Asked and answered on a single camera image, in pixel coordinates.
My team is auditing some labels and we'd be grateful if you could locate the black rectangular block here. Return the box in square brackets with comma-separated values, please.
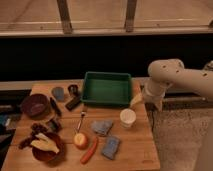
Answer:
[65, 96, 81, 111]

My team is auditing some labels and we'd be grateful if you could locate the grey crumpled cloth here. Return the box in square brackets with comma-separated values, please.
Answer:
[91, 120, 113, 136]

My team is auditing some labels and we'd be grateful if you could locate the apple toy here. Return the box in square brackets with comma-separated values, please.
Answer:
[74, 133, 89, 150]

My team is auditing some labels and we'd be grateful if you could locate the blue grey cup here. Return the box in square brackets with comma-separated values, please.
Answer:
[51, 87, 65, 102]

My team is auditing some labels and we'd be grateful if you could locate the green plastic tray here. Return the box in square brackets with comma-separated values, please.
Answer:
[81, 72, 132, 107]

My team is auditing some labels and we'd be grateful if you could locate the blue sponge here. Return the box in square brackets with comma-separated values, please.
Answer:
[101, 136, 120, 160]

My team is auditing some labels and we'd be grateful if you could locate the small dark metal object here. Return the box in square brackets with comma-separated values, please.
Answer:
[46, 119, 61, 132]

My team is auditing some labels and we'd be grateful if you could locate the yellow banana peel toy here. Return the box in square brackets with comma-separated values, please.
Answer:
[31, 133, 59, 153]

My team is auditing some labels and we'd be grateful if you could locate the small dark round cup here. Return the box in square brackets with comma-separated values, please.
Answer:
[68, 84, 79, 96]

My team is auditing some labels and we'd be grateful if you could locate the white paper cup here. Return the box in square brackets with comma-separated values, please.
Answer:
[120, 108, 136, 128]

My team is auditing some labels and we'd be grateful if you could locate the purple bowl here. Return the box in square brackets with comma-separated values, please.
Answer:
[20, 93, 49, 117]

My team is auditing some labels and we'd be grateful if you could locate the black marker pen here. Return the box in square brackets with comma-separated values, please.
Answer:
[50, 97, 62, 117]

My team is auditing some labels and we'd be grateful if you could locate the wooden cutting board table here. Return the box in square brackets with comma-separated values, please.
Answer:
[1, 79, 161, 171]

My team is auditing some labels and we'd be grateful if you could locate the red bowl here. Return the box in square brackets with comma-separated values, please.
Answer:
[32, 132, 64, 162]

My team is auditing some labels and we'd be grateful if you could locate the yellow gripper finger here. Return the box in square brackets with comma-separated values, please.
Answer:
[130, 93, 142, 107]

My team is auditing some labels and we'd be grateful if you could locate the dark red grapes toy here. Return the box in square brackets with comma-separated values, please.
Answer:
[19, 123, 48, 149]

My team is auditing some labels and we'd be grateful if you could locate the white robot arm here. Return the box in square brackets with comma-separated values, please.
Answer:
[130, 59, 213, 171]

